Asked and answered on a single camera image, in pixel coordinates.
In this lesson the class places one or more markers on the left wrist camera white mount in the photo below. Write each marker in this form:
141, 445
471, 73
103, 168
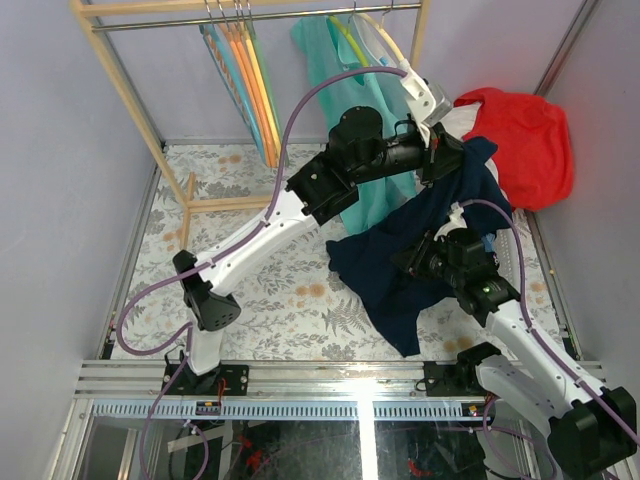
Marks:
427, 102

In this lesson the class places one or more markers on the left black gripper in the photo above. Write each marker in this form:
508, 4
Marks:
443, 149

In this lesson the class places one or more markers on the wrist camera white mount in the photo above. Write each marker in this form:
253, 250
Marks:
454, 221
427, 102

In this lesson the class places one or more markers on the red cloth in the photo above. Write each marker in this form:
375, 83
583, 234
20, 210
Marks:
534, 157

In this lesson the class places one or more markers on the blue hanger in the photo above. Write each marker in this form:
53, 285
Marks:
230, 73

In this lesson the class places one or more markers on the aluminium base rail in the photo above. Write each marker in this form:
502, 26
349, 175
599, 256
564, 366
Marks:
278, 390

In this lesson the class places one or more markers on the floral table mat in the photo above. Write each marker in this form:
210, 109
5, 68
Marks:
293, 306

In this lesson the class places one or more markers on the wooden clothes rack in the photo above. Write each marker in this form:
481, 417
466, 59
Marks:
89, 17

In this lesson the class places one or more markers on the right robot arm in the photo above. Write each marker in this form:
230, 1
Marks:
587, 426

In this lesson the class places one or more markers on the teal t shirt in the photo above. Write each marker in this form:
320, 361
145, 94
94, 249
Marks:
377, 198

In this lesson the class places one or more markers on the navy blue t shirt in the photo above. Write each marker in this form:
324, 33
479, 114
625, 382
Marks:
374, 263

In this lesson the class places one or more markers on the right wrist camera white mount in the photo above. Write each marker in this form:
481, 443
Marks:
454, 221

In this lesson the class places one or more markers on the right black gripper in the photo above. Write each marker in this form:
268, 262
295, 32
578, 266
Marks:
411, 258

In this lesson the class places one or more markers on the yellow green hanger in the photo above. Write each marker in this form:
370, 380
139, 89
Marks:
348, 52

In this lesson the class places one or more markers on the white cloth pile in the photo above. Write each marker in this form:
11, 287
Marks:
459, 122

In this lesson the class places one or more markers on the orange hanger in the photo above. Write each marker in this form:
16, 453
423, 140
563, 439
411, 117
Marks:
246, 59

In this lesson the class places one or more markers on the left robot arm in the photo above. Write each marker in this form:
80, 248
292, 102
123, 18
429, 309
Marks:
356, 152

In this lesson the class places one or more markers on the white laundry basket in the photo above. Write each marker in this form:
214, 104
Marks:
506, 250

